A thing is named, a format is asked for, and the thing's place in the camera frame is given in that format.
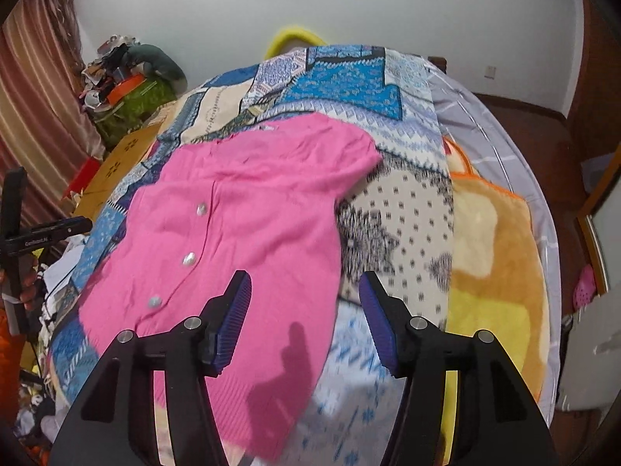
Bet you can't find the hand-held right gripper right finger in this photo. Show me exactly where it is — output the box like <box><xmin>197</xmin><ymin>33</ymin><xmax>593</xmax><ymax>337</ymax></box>
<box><xmin>358</xmin><ymin>271</ymin><xmax>556</xmax><ymax>466</ymax></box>

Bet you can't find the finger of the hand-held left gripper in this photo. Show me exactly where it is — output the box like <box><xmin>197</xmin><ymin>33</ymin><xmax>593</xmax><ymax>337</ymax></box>
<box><xmin>46</xmin><ymin>217</ymin><xmax>94</xmax><ymax>243</ymax></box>

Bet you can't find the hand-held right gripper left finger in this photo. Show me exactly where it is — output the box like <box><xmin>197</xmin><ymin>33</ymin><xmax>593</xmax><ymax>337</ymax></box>
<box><xmin>51</xmin><ymin>269</ymin><xmax>253</xmax><ymax>466</ymax></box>

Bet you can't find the pink buttoned cardigan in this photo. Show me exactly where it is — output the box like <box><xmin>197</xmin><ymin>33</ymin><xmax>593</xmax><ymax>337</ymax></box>
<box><xmin>78</xmin><ymin>113</ymin><xmax>384</xmax><ymax>462</ymax></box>

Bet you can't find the person's left hand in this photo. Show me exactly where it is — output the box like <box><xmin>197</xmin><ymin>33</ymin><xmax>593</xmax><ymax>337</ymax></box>
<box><xmin>20</xmin><ymin>252</ymin><xmax>40</xmax><ymax>311</ymax></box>

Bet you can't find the red bag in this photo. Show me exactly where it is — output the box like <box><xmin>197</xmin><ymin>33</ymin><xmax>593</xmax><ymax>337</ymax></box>
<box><xmin>67</xmin><ymin>156</ymin><xmax>104</xmax><ymax>196</ymax></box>

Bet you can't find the pile of white cloths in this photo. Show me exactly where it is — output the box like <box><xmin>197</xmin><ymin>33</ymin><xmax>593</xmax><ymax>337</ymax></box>
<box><xmin>36</xmin><ymin>233</ymin><xmax>89</xmax><ymax>355</ymax></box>

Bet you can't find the orange bag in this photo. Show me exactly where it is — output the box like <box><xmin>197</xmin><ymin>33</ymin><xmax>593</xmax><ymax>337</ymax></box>
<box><xmin>0</xmin><ymin>318</ymin><xmax>27</xmax><ymax>389</ymax></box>

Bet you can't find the striped pink curtain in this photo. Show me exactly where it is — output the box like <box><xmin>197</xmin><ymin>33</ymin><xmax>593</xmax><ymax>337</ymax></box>
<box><xmin>0</xmin><ymin>0</ymin><xmax>105</xmax><ymax>226</ymax></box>

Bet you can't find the green patterned bag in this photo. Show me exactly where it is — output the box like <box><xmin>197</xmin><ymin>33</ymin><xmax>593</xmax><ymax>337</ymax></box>
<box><xmin>94</xmin><ymin>78</ymin><xmax>178</xmax><ymax>149</ymax></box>

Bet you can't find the orange yellow plush blanket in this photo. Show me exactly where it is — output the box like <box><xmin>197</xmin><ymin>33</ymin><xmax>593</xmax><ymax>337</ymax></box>
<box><xmin>441</xmin><ymin>136</ymin><xmax>551</xmax><ymax>466</ymax></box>

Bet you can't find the orange box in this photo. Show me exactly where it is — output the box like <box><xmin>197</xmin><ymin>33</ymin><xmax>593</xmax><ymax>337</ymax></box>
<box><xmin>107</xmin><ymin>75</ymin><xmax>146</xmax><ymax>104</ymax></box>

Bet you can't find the grey plush toy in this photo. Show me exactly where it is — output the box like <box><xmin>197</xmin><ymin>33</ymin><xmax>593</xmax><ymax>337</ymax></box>
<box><xmin>128</xmin><ymin>43</ymin><xmax>187</xmax><ymax>83</ymax></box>

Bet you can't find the pink slipper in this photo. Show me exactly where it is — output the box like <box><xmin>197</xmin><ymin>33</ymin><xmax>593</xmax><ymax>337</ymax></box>
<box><xmin>572</xmin><ymin>264</ymin><xmax>597</xmax><ymax>309</ymax></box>

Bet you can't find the white wardrobe door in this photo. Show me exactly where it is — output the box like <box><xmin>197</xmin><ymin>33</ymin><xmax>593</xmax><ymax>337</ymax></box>
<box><xmin>558</xmin><ymin>143</ymin><xmax>621</xmax><ymax>413</ymax></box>

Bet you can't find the grey checked bedsheet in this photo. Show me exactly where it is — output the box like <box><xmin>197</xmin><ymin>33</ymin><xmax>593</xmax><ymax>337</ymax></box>
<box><xmin>422</xmin><ymin>56</ymin><xmax>566</xmax><ymax>413</ymax></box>

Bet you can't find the patchwork printed blanket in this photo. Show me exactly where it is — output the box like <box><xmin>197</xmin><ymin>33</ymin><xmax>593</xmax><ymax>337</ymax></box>
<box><xmin>46</xmin><ymin>45</ymin><xmax>457</xmax><ymax>466</ymax></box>

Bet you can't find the yellow foam tube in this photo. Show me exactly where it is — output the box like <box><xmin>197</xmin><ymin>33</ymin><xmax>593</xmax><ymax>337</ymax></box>
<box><xmin>266</xmin><ymin>26</ymin><xmax>331</xmax><ymax>57</ymax></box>

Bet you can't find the brown wooden door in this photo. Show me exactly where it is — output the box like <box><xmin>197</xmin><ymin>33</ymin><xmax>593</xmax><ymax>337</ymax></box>
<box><xmin>565</xmin><ymin>0</ymin><xmax>621</xmax><ymax>166</ymax></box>

